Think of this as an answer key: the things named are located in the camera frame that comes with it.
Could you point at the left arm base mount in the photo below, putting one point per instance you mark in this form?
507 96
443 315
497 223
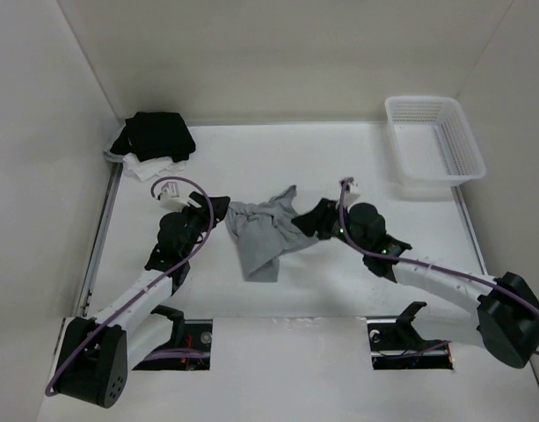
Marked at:
187 349

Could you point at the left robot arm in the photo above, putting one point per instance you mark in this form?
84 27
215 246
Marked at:
98 351

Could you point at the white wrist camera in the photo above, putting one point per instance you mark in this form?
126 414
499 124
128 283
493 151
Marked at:
350 191
169 197

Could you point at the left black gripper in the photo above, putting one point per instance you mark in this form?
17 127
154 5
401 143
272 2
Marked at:
202 212

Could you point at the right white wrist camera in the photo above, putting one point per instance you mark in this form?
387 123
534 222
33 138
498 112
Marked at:
350 191

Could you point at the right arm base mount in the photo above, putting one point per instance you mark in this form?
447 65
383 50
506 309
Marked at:
395 345

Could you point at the white plastic basket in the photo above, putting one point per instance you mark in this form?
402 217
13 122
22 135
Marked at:
432 142

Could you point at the folded white tank top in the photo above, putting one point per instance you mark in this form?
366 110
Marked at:
143 171

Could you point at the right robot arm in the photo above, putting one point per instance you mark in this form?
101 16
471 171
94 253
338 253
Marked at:
502 312

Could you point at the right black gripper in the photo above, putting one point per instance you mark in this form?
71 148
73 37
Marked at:
319 219

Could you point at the folded black tank top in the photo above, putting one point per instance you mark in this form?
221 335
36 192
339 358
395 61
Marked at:
154 135

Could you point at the grey tank top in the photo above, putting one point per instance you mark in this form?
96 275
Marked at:
263 233

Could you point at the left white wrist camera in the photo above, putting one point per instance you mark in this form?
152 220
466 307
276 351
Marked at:
169 197

